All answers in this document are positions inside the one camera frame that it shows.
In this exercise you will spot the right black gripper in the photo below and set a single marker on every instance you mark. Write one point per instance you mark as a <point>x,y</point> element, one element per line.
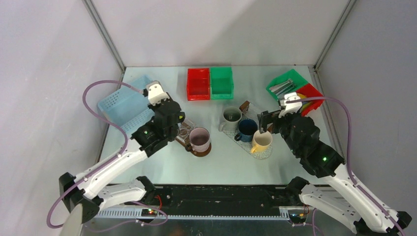
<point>266,117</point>

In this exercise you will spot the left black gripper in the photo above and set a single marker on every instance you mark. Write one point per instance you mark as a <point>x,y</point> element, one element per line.
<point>152,107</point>

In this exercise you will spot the brown ended acrylic rack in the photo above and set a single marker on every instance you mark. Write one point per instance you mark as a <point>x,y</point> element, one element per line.
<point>250,110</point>

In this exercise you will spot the dark blue mug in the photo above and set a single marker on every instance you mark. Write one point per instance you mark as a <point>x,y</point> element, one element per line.
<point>246,130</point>

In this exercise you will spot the clear acrylic holder rack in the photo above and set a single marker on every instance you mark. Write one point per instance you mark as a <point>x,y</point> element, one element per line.
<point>184,130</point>

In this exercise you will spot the cream yellow mug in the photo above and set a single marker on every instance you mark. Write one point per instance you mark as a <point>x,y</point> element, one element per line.
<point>261,141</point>

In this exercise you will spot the grey mug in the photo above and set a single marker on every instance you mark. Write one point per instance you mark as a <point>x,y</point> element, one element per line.
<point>231,117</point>

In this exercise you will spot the mauve pink mug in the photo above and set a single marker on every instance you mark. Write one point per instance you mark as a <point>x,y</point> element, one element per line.
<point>199,140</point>

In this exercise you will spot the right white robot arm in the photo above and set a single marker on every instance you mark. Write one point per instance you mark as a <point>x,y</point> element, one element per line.
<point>360,210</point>

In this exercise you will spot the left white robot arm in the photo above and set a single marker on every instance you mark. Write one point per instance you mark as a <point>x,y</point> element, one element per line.
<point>91,189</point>

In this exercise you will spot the clear glass oval tray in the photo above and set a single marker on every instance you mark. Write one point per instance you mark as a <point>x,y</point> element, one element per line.
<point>248,146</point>

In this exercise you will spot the brown wooden oval tray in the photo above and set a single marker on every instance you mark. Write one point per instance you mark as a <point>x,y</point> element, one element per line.
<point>202,153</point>

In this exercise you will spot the green toothbrush bin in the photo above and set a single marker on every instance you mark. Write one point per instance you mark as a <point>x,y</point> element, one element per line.
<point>292,74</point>

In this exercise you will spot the light blue plastic basket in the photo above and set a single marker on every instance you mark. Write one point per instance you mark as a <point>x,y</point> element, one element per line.
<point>126,108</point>

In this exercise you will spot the red plastic bin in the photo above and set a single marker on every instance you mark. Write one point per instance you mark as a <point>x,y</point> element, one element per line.
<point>198,84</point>

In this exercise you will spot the green plastic bin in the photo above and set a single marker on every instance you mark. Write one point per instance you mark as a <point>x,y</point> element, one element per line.
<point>221,83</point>

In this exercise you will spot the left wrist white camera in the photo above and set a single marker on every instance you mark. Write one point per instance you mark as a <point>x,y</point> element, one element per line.
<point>155,93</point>

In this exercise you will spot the wrist white camera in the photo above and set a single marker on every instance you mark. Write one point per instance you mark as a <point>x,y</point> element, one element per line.
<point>289,104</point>
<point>155,93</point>

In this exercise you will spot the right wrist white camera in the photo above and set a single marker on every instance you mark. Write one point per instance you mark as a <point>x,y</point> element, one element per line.
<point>289,104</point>

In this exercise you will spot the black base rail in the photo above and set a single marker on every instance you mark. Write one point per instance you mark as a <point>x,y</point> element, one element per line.
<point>221,200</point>

